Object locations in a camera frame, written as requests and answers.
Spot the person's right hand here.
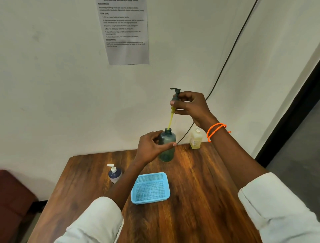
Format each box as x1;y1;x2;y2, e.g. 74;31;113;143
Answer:
170;91;219;131

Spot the person's left hand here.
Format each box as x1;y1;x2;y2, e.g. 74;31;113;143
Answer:
134;130;177;166

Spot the small teal translucent bottle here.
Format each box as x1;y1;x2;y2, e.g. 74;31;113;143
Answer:
158;128;176;162

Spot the dark teal pump head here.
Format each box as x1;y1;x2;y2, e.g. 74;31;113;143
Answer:
167;88;182;131

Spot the large yellow soap bottle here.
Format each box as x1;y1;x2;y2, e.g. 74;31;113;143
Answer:
189;130;204;150

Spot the small navy white pump bottle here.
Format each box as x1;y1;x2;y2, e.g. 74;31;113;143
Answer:
107;164;122;185

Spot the person's left forearm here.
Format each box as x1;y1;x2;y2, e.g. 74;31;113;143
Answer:
104;158;145;211

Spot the person's right forearm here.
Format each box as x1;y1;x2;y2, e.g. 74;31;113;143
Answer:
209;125;269;193

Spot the person's left white sleeve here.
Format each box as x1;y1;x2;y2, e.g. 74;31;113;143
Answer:
54;196;124;243

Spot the person's white sleeve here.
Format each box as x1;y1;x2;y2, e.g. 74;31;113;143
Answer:
54;196;124;243
238;172;320;243

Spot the person's right white sleeve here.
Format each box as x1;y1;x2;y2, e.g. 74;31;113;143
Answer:
238;172;320;243

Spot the blue plastic mesh basket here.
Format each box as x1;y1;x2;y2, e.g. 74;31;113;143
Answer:
131;172;171;205

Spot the printed paper sheet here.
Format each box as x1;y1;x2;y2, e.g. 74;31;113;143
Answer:
96;0;150;65

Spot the maroon upholstered seat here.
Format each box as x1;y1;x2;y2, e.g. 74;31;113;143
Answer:
0;170;38;243

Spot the orange beaded bracelet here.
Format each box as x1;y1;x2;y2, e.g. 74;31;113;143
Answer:
206;123;231;143

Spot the long black wall cable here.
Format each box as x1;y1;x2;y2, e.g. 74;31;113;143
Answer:
177;0;258;145

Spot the black door frame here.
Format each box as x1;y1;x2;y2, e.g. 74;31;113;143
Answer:
255;72;320;168

